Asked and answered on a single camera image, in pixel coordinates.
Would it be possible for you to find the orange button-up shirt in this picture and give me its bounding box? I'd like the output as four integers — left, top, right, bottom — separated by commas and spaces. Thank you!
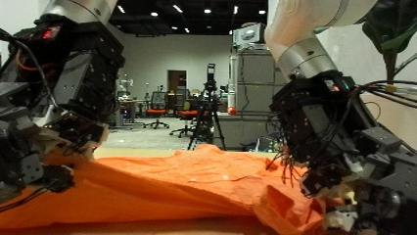
0, 144, 327, 235

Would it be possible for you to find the grey workbench desk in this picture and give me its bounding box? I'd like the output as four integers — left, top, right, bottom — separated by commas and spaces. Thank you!
114, 99, 147, 126

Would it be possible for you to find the orange office chair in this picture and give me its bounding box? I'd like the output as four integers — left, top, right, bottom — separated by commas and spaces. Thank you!
142, 91, 170, 130
167, 97, 199, 138

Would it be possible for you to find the low grey cabinet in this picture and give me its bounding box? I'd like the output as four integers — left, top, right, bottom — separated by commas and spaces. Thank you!
214, 112, 278, 151

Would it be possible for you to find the brown door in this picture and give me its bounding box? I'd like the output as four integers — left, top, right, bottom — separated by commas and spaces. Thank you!
166, 70, 187, 96

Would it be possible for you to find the tall grey drawer cabinet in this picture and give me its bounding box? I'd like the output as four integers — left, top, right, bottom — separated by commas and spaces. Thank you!
233, 48, 287, 116

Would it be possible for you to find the green potted plant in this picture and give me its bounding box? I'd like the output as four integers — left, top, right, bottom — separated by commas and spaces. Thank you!
362, 0, 417, 82

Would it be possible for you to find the grey box device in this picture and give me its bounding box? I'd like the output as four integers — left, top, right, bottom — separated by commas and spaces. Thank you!
231, 23, 267, 50

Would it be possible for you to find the black cable bundle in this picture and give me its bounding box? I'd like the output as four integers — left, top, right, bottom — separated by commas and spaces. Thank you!
353, 79, 417, 109

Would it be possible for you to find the black camera tripod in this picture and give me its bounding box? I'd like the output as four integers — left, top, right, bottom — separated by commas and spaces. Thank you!
186, 63, 226, 151

